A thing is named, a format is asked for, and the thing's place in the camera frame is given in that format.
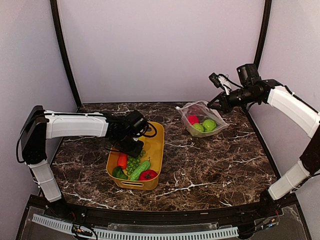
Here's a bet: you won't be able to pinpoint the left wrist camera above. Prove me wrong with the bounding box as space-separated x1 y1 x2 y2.
125 110 149 137

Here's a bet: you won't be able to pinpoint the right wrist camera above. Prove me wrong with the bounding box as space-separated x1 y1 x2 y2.
236 63 261 88

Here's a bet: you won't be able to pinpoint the red toy tomato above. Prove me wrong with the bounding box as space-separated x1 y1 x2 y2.
138 169 158 181

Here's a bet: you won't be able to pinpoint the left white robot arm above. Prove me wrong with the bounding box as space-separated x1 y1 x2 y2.
15 105 149 218

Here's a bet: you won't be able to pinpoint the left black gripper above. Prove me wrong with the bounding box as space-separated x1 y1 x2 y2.
114 132 145 158

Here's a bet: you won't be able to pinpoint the black front rail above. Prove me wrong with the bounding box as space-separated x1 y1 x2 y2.
42 192 298 226

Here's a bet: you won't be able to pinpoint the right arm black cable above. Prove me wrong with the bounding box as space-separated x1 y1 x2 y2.
217 73 245 90

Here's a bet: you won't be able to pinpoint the black frame post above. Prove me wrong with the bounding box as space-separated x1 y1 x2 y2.
253 0 272 69
49 0 82 109

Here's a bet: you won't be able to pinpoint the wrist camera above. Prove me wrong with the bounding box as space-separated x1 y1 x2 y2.
125 110 149 137
236 63 261 88

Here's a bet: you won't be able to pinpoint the white slotted cable duct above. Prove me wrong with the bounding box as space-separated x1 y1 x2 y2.
32 214 239 240

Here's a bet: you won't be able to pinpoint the red toy apple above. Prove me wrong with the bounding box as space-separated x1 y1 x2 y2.
187 115 200 125

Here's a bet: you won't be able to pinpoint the green toy cabbage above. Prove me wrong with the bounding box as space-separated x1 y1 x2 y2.
202 119 217 132

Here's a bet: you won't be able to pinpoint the right black frame post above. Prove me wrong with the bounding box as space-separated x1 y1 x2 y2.
253 0 272 69

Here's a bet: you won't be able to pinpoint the green toy grapes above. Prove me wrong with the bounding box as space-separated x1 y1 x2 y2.
125 149 146 176

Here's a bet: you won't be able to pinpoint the clear zip top bag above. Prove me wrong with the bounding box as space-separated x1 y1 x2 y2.
175 100 229 138

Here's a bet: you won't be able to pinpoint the green toy lettuce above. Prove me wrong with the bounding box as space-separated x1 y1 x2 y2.
192 122 205 133

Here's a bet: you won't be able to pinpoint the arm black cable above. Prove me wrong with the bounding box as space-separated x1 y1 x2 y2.
217 73 245 90
138 121 158 139

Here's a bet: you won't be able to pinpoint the yellow plastic basket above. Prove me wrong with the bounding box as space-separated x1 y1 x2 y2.
106 122 165 191

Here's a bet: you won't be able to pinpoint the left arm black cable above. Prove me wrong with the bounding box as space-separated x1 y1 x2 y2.
138 121 158 139

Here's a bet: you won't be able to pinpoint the green toy cucumber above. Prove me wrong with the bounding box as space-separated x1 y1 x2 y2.
129 160 151 181

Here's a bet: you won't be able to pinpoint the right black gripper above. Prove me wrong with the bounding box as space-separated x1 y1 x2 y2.
207 85 259 113

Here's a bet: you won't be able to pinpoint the left black frame post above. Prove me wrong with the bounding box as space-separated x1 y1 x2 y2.
49 0 82 109

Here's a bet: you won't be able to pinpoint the orange toy carrot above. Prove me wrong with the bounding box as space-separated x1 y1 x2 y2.
117 153 128 170

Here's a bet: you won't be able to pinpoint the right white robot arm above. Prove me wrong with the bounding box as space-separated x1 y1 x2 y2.
207 76 320 217

